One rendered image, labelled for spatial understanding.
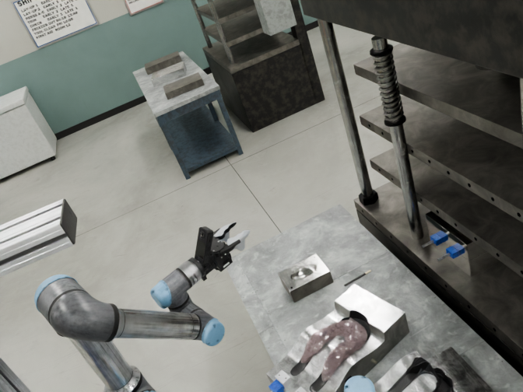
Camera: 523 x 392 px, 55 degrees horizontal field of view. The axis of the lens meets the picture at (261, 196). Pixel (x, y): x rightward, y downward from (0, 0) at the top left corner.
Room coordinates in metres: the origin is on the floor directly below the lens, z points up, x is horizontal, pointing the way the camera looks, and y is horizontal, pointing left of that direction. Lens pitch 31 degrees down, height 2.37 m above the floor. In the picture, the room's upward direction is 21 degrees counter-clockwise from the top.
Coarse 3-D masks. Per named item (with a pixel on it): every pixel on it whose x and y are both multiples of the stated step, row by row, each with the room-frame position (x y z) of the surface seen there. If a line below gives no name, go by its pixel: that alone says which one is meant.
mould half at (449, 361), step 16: (416, 352) 1.09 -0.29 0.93; (448, 352) 1.10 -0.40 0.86; (400, 368) 1.07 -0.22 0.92; (448, 368) 1.05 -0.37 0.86; (464, 368) 1.03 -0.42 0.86; (384, 384) 1.05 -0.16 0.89; (416, 384) 0.99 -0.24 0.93; (432, 384) 0.96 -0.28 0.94; (464, 384) 0.97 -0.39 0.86; (480, 384) 0.95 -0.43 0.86
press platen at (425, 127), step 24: (360, 120) 2.17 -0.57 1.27; (408, 120) 1.96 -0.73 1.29; (432, 120) 1.88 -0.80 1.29; (456, 120) 1.81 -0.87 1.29; (408, 144) 1.77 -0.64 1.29; (432, 144) 1.70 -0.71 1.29; (456, 144) 1.64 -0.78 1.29; (480, 144) 1.58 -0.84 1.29; (504, 144) 1.52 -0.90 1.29; (456, 168) 1.49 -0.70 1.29; (480, 168) 1.44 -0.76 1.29; (504, 168) 1.39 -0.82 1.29; (480, 192) 1.35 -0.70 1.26; (504, 192) 1.27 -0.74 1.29
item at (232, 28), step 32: (192, 0) 6.44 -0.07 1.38; (224, 0) 6.31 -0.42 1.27; (256, 0) 5.26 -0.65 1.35; (288, 0) 5.19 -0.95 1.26; (224, 32) 5.91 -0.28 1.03; (256, 32) 5.48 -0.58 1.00; (224, 64) 5.56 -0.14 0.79; (256, 64) 5.36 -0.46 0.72; (288, 64) 5.41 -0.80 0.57; (224, 96) 6.33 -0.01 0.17; (256, 96) 5.34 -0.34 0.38; (288, 96) 5.40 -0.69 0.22; (320, 96) 5.45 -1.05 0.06; (256, 128) 5.32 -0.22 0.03
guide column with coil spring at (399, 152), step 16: (384, 48) 1.77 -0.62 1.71; (384, 64) 1.77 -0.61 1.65; (384, 96) 1.79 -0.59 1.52; (400, 112) 1.78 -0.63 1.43; (400, 128) 1.77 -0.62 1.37; (400, 144) 1.77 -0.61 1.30; (400, 160) 1.77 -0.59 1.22; (400, 176) 1.79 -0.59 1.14; (416, 208) 1.77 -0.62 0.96; (416, 224) 1.77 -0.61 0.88
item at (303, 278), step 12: (300, 264) 1.80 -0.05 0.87; (312, 264) 1.78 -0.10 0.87; (324, 264) 1.74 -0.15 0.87; (288, 276) 1.76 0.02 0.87; (300, 276) 1.75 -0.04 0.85; (312, 276) 1.70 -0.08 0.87; (324, 276) 1.68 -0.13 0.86; (288, 288) 1.68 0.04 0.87; (300, 288) 1.67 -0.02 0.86; (312, 288) 1.67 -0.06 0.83
